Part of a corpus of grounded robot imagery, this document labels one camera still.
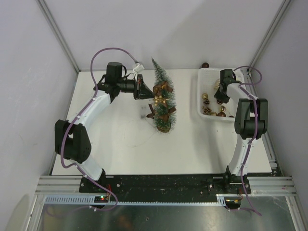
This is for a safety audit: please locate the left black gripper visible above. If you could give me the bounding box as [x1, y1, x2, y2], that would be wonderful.
[116, 74, 155, 100]

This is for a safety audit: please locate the white plastic basket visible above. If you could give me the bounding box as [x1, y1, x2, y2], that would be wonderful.
[197, 68, 237, 123]

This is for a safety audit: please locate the clear fairy light battery box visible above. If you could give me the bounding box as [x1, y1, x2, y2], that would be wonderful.
[140, 106, 148, 119]

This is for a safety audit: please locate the brown ribbon gold berry garland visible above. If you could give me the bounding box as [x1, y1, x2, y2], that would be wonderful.
[146, 81, 176, 123]

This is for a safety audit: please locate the small green christmas tree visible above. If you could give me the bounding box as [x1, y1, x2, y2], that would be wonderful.
[147, 59, 177, 133]

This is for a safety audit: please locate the thin fairy light wire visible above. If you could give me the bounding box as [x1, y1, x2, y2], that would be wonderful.
[125, 119, 157, 147]

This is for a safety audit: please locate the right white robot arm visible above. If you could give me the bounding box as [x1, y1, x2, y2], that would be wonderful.
[214, 69, 268, 194]

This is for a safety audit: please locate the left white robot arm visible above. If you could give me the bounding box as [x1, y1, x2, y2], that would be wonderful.
[54, 62, 154, 193]

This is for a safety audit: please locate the large gold striped bauble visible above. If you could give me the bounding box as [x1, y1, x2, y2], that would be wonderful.
[214, 79, 220, 90]

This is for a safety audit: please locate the small ribbed gold bauble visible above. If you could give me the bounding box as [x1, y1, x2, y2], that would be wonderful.
[220, 106, 226, 112]

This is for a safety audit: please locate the brown pinecone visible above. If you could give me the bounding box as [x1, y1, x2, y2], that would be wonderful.
[203, 99, 210, 105]
[203, 107, 212, 116]

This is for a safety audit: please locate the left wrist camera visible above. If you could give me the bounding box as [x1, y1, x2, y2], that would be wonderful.
[132, 62, 145, 78]

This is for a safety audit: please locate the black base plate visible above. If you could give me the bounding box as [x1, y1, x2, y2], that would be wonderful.
[79, 173, 252, 203]

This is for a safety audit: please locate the grey slotted cable duct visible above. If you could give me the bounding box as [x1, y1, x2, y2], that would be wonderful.
[44, 194, 227, 205]

